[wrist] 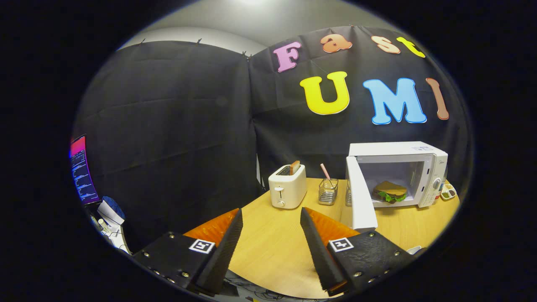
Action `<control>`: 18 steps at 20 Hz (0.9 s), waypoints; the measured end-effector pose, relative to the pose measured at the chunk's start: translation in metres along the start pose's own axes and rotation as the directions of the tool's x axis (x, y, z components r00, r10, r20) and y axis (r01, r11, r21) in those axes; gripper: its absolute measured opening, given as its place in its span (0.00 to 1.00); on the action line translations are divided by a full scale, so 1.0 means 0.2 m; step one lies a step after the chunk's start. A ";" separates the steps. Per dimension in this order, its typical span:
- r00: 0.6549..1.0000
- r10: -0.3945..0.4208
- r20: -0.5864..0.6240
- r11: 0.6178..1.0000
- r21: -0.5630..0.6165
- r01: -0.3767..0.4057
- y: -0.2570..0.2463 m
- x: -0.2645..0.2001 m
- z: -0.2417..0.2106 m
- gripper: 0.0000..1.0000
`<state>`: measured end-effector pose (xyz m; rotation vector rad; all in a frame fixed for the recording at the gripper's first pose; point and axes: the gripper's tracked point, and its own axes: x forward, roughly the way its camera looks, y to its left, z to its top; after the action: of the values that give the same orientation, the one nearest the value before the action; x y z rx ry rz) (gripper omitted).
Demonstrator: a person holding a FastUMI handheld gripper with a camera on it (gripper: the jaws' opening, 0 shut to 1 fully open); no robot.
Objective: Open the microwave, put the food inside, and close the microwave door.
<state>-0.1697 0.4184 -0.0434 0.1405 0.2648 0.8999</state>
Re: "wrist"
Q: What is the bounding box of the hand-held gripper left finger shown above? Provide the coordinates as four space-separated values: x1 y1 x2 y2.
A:
133 208 244 295

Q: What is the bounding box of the white and blue object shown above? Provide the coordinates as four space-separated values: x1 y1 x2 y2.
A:
97 196 125 226

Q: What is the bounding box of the cream toaster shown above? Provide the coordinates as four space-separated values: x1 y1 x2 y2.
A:
268 164 307 209

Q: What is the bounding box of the pink striped straw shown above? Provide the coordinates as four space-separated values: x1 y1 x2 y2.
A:
320 163 335 188

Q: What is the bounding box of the toy sandwich with lettuce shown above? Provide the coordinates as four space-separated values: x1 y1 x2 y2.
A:
372 181 408 204

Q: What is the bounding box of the computer monitor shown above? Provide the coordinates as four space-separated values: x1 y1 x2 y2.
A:
70 134 100 206

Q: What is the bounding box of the white microwave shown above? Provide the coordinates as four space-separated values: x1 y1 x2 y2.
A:
345 141 448 233

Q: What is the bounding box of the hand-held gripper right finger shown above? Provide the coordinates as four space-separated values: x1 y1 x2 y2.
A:
300 207 417 297

